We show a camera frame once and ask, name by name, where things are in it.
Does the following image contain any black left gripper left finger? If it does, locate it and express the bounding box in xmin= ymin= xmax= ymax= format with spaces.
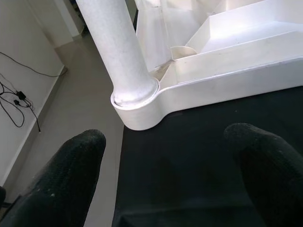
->
xmin=0 ymin=129 xmax=107 ymax=227

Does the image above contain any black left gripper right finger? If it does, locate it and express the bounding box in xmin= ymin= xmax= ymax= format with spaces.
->
xmin=223 ymin=122 xmax=303 ymax=227

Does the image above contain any white plastic table leg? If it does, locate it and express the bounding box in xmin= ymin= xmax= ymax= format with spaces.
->
xmin=75 ymin=0 xmax=159 ymax=107

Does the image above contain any white plastic children table top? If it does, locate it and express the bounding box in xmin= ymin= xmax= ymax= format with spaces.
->
xmin=110 ymin=0 xmax=303 ymax=131

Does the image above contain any black tablecloth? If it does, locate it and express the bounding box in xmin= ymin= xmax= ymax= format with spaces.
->
xmin=111 ymin=85 xmax=303 ymax=227

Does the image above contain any black hanging wall cable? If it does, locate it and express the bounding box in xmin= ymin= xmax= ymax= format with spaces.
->
xmin=0 ymin=51 xmax=66 ymax=78
xmin=0 ymin=73 xmax=41 ymax=133

